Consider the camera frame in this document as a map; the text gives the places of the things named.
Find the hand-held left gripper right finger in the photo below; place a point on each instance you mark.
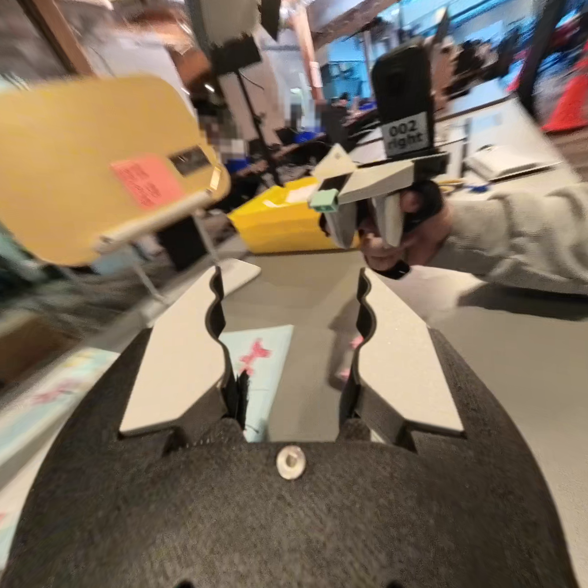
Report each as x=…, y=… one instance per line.
x=404, y=358

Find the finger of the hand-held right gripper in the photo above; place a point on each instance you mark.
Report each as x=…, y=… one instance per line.
x=381, y=181
x=336, y=163

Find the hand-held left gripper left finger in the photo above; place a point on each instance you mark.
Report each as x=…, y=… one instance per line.
x=179, y=358

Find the small green brick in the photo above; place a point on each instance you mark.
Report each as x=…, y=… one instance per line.
x=324, y=201

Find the person's right forearm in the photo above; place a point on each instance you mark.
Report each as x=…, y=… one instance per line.
x=514, y=229

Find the grey desk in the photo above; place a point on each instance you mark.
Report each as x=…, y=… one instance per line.
x=505, y=367

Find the person's right hand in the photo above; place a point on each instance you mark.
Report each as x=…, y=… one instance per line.
x=432, y=243

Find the instruction booklet pink animal cover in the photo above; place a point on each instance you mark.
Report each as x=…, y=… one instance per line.
x=262, y=353

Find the yellow plastic bin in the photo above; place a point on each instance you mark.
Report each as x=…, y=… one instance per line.
x=275, y=220

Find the grey background table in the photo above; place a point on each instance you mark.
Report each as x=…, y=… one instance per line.
x=487, y=124

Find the black tripod stand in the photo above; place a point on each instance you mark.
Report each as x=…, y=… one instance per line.
x=250, y=105

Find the white flat device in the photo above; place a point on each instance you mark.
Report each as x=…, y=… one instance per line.
x=510, y=163

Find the large instruction booklet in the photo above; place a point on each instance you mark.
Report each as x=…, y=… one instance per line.
x=50, y=404

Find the black label sticker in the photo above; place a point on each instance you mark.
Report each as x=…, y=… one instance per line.
x=188, y=160

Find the orange traffic cone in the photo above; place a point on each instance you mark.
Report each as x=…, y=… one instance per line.
x=569, y=108

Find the pink sticky note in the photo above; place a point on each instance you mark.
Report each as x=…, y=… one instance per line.
x=147, y=183

